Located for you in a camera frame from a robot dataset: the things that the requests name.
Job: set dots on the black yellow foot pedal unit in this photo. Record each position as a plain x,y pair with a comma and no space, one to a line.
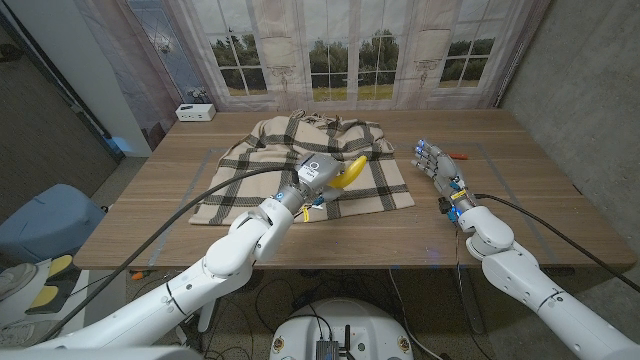
60,264

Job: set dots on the black antenna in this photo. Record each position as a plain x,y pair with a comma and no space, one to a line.
347,337

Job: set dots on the small orange tool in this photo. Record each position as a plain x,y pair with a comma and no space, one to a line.
139,275

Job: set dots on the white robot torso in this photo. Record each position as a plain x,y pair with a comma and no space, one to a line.
370,325

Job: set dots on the grey table leg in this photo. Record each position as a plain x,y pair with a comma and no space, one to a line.
475,315

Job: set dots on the white power strip box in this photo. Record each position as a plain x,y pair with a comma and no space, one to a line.
195,112

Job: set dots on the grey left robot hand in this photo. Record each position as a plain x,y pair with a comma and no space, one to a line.
320,170

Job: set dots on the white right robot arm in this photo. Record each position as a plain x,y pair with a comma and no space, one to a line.
515,275

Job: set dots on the small black electronics box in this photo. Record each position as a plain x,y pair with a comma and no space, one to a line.
327,350

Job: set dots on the yellow toy banana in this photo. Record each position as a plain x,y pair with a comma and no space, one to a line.
352,170

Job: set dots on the white robot shoulder cover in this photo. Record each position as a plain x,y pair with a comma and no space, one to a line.
100,354

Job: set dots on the white low cabinet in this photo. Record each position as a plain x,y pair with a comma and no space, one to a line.
105,295

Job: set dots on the grey white shoe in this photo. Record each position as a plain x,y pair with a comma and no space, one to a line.
17,277
30,332

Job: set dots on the printed window backdrop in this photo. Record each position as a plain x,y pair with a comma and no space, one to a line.
350,30

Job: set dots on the white table leg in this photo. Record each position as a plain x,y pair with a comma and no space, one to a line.
206,320

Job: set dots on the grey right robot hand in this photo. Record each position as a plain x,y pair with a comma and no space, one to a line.
445,170

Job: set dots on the beige plaid scarf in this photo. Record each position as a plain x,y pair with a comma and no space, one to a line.
260,150

